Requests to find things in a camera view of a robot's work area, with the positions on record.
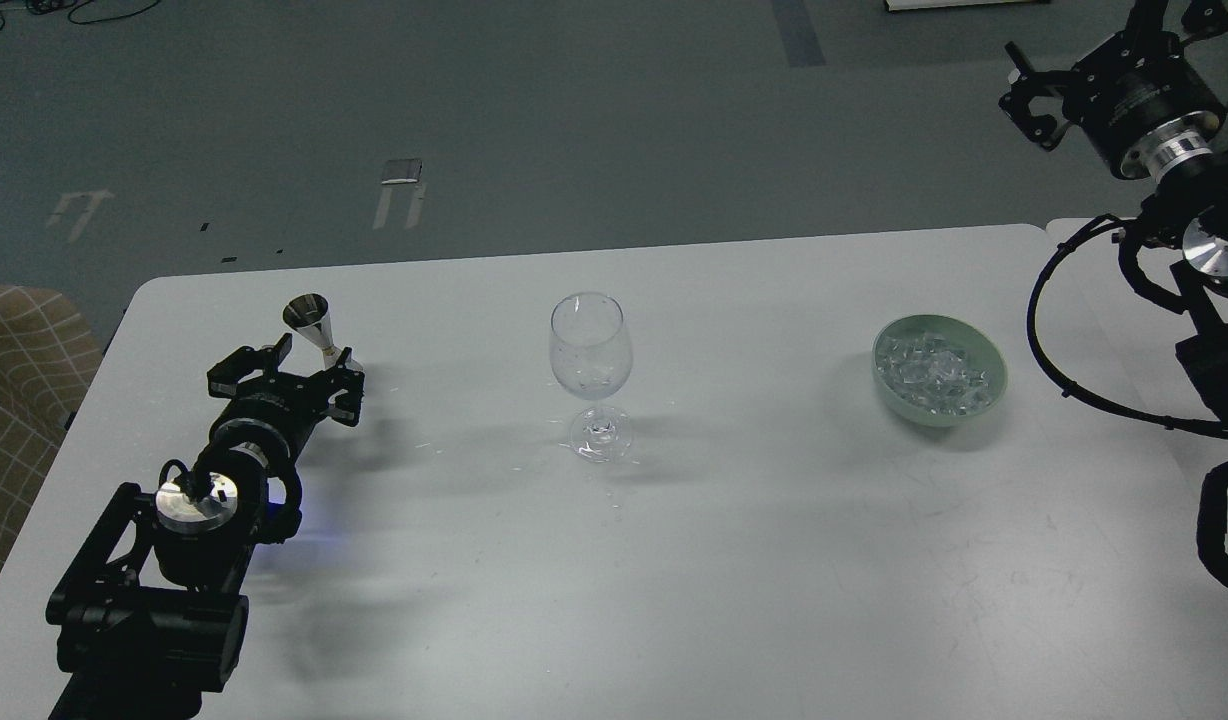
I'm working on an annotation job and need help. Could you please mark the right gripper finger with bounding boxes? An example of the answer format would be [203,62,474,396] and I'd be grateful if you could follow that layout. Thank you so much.
[998,42,1079,152]
[1124,0,1228,45]

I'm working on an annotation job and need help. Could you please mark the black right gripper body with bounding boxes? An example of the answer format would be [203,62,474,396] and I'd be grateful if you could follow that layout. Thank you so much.
[1068,29,1227,181]

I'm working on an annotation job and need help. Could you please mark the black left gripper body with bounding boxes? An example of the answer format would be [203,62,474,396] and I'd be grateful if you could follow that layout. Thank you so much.
[206,370,338,471]

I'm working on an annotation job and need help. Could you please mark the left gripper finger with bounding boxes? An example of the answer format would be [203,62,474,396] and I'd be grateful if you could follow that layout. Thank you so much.
[208,333,293,398]
[309,346,363,428]

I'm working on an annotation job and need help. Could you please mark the steel cocktail jigger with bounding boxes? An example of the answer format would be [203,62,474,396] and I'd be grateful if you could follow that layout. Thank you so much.
[282,292,343,369]

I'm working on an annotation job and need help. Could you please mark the clear ice cubes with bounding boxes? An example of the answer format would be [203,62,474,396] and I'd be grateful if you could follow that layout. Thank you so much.
[874,331,995,417]

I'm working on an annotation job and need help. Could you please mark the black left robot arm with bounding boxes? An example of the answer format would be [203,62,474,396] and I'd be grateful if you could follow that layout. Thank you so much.
[44,334,363,719]

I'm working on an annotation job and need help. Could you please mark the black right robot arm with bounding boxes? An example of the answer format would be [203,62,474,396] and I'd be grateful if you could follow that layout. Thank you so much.
[1000,1,1228,441]

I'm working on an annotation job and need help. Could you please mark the clear wine glass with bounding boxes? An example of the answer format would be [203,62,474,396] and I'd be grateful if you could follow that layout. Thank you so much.
[549,292,632,462]

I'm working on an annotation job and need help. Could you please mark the checkered brown cushion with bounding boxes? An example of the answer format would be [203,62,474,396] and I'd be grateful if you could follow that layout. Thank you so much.
[0,284,103,574]

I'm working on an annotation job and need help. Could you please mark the metal floor plate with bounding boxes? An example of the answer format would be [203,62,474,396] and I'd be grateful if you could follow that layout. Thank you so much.
[378,158,422,186]

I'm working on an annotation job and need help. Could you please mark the green bowl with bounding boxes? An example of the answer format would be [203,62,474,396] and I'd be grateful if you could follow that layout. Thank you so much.
[869,315,1009,429]

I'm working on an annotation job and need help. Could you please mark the black floor cable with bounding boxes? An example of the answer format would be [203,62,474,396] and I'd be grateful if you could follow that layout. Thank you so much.
[0,0,165,41]

